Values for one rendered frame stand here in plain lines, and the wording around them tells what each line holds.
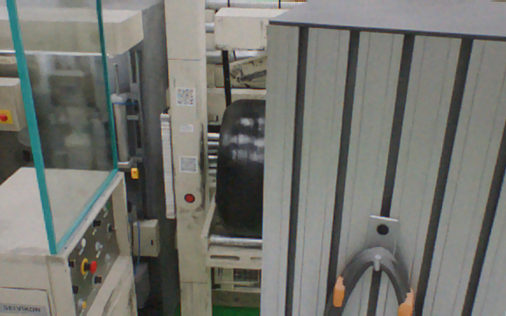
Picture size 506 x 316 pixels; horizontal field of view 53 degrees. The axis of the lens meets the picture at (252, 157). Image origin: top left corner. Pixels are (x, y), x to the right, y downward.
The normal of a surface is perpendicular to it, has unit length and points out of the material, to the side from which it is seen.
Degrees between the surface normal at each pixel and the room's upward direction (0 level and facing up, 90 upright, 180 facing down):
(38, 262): 90
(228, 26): 90
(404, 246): 90
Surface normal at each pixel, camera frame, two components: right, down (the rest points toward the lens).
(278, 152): -0.33, 0.38
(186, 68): -0.07, 0.40
